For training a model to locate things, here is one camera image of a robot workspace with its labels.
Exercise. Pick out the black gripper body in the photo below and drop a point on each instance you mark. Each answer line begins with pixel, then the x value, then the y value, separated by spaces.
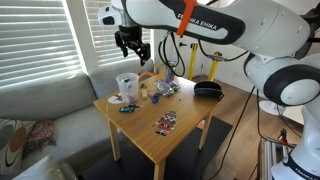
pixel 131 35

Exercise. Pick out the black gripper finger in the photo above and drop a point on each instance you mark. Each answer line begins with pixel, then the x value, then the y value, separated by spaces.
pixel 122 45
pixel 146 53

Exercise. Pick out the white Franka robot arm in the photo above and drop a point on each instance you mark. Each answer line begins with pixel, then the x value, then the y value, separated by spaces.
pixel 260 26

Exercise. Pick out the clear plastic cup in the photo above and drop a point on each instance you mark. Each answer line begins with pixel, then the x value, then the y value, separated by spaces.
pixel 127 87

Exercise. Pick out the orange curved plastic piece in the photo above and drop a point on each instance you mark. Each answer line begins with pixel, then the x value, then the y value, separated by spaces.
pixel 146 74

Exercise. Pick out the narrow white window blind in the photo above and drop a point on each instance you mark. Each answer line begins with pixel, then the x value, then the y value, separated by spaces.
pixel 100 46

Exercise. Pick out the blue can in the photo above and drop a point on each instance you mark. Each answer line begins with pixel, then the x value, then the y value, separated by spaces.
pixel 170 71

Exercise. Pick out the shiny silver packet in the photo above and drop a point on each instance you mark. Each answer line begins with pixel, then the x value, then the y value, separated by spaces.
pixel 164 88

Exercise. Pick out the small wooden block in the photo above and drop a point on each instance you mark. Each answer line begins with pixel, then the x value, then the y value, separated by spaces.
pixel 144 93

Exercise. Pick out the colourful patterned packet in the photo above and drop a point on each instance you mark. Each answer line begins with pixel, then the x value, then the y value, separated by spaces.
pixel 175 85

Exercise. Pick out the blue toy car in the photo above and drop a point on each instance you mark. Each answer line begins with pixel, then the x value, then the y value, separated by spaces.
pixel 155 97

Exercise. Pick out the round Santa paper plate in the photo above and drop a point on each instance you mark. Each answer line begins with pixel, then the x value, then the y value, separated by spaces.
pixel 115 99

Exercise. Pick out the white panel door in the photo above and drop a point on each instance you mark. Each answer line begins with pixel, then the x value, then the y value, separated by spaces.
pixel 201 56

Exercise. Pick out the green toy car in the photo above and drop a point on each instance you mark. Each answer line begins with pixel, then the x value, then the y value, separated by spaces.
pixel 128 108

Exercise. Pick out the black glasses case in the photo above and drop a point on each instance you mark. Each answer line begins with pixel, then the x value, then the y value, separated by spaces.
pixel 208 90

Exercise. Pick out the Santa Claus figure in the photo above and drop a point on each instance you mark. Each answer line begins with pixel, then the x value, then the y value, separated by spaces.
pixel 166 123

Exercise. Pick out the wide white window blind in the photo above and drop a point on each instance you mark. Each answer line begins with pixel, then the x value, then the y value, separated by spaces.
pixel 36 40

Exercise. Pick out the grey couch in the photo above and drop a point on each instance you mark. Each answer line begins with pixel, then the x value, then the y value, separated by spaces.
pixel 50 96

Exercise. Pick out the light wooden table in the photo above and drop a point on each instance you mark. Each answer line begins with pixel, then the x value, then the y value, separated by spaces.
pixel 115 143

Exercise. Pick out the navy blue rug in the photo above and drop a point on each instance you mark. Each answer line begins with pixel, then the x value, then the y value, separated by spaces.
pixel 186 163

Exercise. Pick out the red paisley cushion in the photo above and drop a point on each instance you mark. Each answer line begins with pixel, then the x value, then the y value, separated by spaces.
pixel 41 135

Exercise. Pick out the white round stand base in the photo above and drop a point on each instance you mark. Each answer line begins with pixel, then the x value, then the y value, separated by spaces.
pixel 270 107

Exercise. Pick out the light grey cushion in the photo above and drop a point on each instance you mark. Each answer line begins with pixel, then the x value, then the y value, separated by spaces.
pixel 43 170

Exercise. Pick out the cream oval patterned cushion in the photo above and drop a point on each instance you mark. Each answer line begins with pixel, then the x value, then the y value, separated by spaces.
pixel 11 143

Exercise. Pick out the red clamp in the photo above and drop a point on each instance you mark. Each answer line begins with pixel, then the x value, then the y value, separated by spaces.
pixel 283 136

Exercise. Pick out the black equipment stand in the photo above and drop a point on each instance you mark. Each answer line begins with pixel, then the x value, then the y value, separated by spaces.
pixel 313 20

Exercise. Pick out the yellow post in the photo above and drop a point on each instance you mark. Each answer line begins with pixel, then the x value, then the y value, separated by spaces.
pixel 192 61
pixel 213 70

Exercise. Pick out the aluminium frame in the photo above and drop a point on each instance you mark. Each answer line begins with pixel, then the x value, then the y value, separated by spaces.
pixel 266 160

